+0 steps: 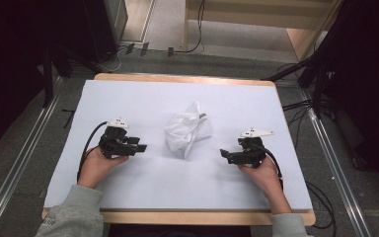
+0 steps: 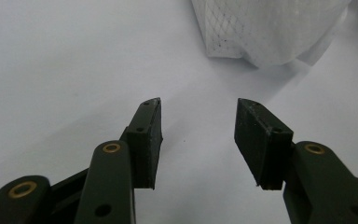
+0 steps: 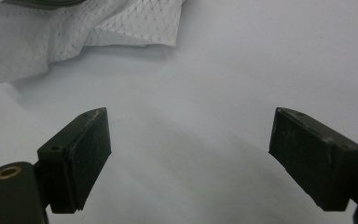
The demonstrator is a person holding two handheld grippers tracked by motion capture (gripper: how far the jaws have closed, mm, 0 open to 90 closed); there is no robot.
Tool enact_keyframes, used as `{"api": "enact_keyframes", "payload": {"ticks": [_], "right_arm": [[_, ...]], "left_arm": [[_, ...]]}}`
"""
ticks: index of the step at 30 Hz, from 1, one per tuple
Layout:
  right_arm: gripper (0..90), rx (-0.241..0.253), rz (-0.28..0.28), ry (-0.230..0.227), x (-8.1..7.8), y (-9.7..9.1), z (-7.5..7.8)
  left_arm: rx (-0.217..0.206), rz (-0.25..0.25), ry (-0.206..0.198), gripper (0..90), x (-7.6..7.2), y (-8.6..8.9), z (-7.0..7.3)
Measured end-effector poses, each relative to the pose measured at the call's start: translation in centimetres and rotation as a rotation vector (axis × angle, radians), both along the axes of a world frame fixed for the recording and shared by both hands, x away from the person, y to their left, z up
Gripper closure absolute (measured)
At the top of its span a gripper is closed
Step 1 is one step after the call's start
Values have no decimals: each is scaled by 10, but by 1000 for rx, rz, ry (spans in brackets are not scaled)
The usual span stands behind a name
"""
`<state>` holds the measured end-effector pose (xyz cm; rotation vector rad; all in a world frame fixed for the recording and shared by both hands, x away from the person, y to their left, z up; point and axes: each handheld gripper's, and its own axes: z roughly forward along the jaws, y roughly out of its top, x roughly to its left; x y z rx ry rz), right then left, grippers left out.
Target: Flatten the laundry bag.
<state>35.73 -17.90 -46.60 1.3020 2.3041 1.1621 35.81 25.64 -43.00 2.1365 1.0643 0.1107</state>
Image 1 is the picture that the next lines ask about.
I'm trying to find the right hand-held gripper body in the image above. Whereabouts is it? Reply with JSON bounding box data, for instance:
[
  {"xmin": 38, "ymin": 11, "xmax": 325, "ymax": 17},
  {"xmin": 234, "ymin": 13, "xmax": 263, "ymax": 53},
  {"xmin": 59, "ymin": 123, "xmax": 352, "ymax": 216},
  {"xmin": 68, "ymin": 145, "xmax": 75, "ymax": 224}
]
[{"xmin": 228, "ymin": 127, "xmax": 275, "ymax": 170}]

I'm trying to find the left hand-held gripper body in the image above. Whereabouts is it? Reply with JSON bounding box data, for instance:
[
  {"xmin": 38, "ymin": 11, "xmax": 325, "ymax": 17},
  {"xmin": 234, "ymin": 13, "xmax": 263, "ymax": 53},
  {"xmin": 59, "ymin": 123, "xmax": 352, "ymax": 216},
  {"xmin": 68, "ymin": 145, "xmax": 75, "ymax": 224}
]
[{"xmin": 98, "ymin": 117, "xmax": 142, "ymax": 160}]

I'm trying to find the person's right hand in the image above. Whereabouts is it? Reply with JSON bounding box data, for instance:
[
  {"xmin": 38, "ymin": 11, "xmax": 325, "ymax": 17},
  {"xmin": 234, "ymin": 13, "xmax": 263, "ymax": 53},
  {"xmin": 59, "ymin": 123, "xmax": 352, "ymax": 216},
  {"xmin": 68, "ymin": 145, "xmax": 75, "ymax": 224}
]
[{"xmin": 237, "ymin": 155, "xmax": 286, "ymax": 200}]

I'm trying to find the person's left hand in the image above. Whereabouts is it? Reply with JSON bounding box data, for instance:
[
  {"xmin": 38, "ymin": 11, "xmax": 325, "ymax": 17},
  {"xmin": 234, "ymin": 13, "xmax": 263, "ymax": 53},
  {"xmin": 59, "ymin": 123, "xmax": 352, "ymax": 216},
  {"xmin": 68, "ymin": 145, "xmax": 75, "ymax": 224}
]
[{"xmin": 77, "ymin": 146, "xmax": 130, "ymax": 190}]

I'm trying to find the white table mat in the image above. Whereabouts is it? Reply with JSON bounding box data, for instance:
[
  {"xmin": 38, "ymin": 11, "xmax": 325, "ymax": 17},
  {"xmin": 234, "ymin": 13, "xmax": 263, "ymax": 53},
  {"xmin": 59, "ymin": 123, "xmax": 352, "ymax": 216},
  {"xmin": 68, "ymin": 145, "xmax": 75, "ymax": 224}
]
[{"xmin": 43, "ymin": 79, "xmax": 314, "ymax": 212}]

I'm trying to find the wooden table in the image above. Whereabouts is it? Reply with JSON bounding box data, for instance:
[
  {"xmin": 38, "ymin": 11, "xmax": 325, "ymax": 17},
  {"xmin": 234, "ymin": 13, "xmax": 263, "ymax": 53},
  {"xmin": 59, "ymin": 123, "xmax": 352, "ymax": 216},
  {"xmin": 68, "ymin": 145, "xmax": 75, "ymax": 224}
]
[{"xmin": 41, "ymin": 72, "xmax": 317, "ymax": 227}]

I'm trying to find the dark cabinet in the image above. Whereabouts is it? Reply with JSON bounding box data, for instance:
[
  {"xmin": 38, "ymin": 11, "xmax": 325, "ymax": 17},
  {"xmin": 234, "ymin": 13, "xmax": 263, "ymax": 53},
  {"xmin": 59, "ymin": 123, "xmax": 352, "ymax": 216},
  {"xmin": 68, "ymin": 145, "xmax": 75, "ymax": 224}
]
[{"xmin": 0, "ymin": 0, "xmax": 129, "ymax": 156}]

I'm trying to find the light wooden shelf unit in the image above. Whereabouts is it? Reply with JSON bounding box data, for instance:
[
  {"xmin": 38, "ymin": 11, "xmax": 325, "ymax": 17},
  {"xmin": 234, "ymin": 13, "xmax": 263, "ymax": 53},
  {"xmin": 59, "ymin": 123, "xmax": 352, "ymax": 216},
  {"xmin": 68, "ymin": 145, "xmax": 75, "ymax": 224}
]
[{"xmin": 183, "ymin": 0, "xmax": 343, "ymax": 62}]

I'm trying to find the right hand-held gripper cable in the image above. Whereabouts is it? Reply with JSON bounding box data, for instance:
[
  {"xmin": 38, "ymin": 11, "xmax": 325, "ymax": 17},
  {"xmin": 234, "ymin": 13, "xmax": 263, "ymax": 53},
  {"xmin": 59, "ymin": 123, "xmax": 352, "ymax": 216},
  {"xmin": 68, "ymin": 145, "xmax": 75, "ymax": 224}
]
[{"xmin": 252, "ymin": 142, "xmax": 285, "ymax": 192}]

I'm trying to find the hand-held gripper cable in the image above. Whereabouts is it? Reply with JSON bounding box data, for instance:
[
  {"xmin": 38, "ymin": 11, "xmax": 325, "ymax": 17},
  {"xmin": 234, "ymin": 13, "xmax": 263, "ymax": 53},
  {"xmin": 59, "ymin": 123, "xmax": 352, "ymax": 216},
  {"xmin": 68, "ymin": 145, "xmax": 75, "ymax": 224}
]
[
  {"xmin": 252, "ymin": 142, "xmax": 285, "ymax": 192},
  {"xmin": 76, "ymin": 120, "xmax": 110, "ymax": 183}
]

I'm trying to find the left hand-held gripper cable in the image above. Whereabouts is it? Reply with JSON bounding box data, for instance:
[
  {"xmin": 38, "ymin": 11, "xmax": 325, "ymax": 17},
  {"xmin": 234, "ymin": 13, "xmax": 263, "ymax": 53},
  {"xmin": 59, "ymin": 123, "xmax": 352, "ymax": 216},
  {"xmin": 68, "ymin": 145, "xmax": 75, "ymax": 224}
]
[{"xmin": 76, "ymin": 120, "xmax": 110, "ymax": 183}]

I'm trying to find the black floor cable bundle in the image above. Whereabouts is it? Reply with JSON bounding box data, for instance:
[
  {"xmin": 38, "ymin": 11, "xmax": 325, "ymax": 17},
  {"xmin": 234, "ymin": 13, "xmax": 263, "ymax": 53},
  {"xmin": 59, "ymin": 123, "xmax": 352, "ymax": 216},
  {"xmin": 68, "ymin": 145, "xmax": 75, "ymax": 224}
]
[{"xmin": 281, "ymin": 98, "xmax": 315, "ymax": 149}]

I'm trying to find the white floor cable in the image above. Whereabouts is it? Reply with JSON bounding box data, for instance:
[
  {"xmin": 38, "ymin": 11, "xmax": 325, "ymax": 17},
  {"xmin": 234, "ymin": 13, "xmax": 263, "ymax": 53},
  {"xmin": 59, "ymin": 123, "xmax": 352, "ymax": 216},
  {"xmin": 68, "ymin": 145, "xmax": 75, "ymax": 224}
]
[{"xmin": 102, "ymin": 44, "xmax": 128, "ymax": 73}]

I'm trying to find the metal floor rail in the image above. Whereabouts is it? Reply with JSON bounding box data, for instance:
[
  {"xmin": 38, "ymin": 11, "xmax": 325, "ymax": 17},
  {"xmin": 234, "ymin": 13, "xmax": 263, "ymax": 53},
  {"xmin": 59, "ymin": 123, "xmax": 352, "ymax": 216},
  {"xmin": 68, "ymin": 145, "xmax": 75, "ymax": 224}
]
[
  {"xmin": 299, "ymin": 88, "xmax": 373, "ymax": 237},
  {"xmin": 0, "ymin": 76, "xmax": 64, "ymax": 237}
]

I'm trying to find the black looped floor cable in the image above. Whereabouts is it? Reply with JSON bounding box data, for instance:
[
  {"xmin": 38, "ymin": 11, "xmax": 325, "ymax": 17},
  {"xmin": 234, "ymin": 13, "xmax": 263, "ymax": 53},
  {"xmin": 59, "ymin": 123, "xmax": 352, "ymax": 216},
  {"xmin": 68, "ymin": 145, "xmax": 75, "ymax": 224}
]
[{"xmin": 305, "ymin": 180, "xmax": 338, "ymax": 230}]

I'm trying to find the black metal stand frame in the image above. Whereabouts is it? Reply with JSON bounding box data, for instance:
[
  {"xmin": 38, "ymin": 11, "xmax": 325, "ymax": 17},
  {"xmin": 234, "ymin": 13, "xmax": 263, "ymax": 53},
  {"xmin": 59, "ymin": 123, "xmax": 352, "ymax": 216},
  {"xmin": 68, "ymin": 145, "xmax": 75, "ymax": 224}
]
[{"xmin": 260, "ymin": 0, "xmax": 379, "ymax": 119}]

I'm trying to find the black hanging cable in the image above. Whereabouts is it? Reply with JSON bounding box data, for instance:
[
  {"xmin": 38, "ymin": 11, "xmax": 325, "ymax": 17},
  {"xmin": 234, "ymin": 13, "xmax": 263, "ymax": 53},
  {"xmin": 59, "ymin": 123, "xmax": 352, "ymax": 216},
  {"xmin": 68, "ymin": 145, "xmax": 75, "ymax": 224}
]
[{"xmin": 172, "ymin": 0, "xmax": 207, "ymax": 55}]

